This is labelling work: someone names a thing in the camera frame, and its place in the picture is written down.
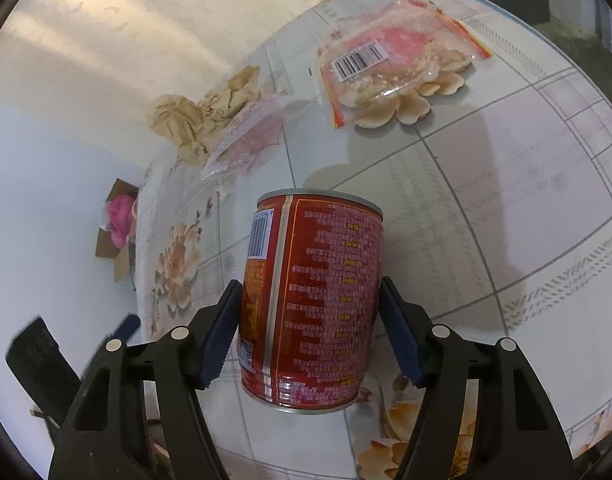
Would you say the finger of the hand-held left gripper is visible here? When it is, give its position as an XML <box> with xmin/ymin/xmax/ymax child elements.
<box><xmin>111</xmin><ymin>313</ymin><xmax>141</xmax><ymax>349</ymax></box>

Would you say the red tin can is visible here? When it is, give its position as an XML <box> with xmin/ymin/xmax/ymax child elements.
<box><xmin>237</xmin><ymin>188</ymin><xmax>385</xmax><ymax>415</ymax></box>

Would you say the floral checked tablecloth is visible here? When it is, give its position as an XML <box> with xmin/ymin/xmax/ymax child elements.
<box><xmin>131</xmin><ymin>0</ymin><xmax>612</xmax><ymax>480</ymax></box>

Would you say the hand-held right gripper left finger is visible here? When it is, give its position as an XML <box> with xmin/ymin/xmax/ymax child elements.
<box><xmin>48</xmin><ymin>279</ymin><xmax>244</xmax><ymax>480</ymax></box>

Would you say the brown cardboard box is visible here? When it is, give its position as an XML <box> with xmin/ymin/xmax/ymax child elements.
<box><xmin>96</xmin><ymin>178</ymin><xmax>141</xmax><ymax>285</ymax></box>

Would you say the pink plastic bag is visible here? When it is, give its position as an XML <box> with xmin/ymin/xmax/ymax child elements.
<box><xmin>106</xmin><ymin>196</ymin><xmax>140</xmax><ymax>250</ymax></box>

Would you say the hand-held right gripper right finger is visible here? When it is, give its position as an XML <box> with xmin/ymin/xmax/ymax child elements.
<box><xmin>378</xmin><ymin>276</ymin><xmax>576</xmax><ymax>480</ymax></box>

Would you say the clear pink printed wrapper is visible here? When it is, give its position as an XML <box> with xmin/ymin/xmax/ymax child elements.
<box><xmin>201</xmin><ymin>92</ymin><xmax>289</xmax><ymax>194</ymax></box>

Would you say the pink clear snack wrapper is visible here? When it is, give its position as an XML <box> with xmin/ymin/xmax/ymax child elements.
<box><xmin>318</xmin><ymin>0</ymin><xmax>494</xmax><ymax>131</ymax></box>

